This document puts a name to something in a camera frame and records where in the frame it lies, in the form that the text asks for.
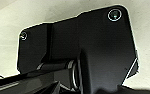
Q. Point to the dark robot base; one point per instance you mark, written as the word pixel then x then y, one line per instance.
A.
pixel 101 43

